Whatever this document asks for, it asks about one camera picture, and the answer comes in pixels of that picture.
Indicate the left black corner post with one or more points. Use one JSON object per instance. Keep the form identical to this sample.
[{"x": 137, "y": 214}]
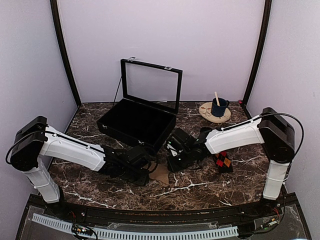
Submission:
[{"x": 63, "y": 51}]

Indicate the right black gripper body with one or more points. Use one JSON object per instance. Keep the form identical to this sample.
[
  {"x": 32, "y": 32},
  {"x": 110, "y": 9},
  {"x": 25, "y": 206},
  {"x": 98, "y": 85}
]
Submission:
[{"x": 184, "y": 162}]

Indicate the dark blue mug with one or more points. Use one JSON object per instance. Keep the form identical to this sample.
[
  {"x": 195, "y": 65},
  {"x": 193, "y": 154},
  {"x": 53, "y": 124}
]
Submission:
[{"x": 219, "y": 111}]

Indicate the right black corner post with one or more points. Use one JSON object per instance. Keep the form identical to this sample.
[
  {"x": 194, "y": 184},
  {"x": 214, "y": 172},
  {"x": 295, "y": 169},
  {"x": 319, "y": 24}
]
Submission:
[{"x": 259, "y": 51}]

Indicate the black display box with lid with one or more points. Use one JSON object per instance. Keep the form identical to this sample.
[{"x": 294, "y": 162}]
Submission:
[{"x": 147, "y": 112}]

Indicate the brown ribbed sock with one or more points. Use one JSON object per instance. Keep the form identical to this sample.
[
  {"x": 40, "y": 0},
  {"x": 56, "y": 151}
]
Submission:
[{"x": 159, "y": 173}]

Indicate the argyle patterned sock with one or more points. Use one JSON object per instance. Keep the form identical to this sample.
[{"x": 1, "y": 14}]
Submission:
[{"x": 223, "y": 162}]

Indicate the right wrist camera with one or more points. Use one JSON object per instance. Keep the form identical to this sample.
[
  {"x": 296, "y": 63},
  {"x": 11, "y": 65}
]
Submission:
[{"x": 179, "y": 141}]

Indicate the black front rail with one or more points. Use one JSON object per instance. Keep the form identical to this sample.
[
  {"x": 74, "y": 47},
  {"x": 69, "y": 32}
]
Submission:
[{"x": 242, "y": 214}]

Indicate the black corner post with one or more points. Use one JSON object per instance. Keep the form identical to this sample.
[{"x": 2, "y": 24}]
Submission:
[
  {"x": 259, "y": 51},
  {"x": 63, "y": 51}
]

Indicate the white slotted cable duct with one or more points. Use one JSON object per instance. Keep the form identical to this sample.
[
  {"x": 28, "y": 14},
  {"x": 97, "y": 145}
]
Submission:
[{"x": 125, "y": 231}]

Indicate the beige patterned saucer plate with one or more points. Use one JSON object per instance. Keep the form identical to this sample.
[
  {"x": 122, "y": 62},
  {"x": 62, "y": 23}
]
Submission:
[{"x": 205, "y": 110}]

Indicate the wooden stick in mug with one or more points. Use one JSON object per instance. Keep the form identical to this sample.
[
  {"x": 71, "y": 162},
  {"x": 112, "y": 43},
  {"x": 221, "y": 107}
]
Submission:
[{"x": 217, "y": 99}]

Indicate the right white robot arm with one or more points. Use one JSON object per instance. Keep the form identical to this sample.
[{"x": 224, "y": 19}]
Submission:
[{"x": 269, "y": 129}]

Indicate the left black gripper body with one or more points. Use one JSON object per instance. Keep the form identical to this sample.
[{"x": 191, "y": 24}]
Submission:
[{"x": 130, "y": 175}]

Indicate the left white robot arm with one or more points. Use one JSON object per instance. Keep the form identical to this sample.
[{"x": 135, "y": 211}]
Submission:
[{"x": 37, "y": 139}]

